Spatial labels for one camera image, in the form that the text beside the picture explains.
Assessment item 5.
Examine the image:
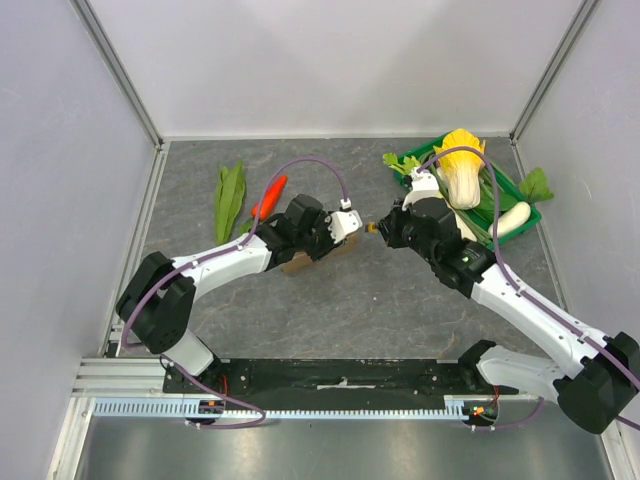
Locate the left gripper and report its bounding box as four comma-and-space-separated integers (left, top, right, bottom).
296, 211, 347, 262

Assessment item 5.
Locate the brown cardboard express box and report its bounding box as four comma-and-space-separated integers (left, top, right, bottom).
280, 233, 360, 274

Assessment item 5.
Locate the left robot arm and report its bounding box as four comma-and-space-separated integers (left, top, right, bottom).
115, 194, 362, 393

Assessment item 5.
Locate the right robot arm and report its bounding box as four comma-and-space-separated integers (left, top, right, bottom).
376, 197, 639, 434

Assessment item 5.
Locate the orange carrot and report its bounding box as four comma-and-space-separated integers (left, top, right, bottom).
251, 175, 288, 221

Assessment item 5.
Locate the green celery stalk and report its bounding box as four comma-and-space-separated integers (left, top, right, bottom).
382, 153, 421, 176

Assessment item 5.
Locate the yellow napa cabbage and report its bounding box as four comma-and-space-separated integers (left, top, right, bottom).
434, 128, 486, 210

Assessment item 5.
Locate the green plastic tray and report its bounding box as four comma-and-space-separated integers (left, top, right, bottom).
383, 135, 554, 247

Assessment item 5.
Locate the green leafy lettuce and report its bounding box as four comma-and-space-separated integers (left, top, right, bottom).
214, 160, 246, 245

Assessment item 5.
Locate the green bok choy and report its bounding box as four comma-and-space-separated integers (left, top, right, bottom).
475, 189, 519, 212

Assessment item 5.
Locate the white radish with leaves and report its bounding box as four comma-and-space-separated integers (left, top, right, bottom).
488, 167, 554, 239

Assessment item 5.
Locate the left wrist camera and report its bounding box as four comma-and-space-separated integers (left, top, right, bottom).
328, 199, 363, 245

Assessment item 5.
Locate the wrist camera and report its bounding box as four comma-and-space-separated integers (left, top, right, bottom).
402, 167, 442, 211
328, 199, 363, 245

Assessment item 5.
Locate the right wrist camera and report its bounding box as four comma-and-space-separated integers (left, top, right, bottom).
402, 167, 442, 211

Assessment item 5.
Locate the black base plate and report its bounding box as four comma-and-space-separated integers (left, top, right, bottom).
195, 358, 517, 398

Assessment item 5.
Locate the grey slotted cable duct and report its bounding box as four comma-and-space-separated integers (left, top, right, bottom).
92, 396, 497, 418

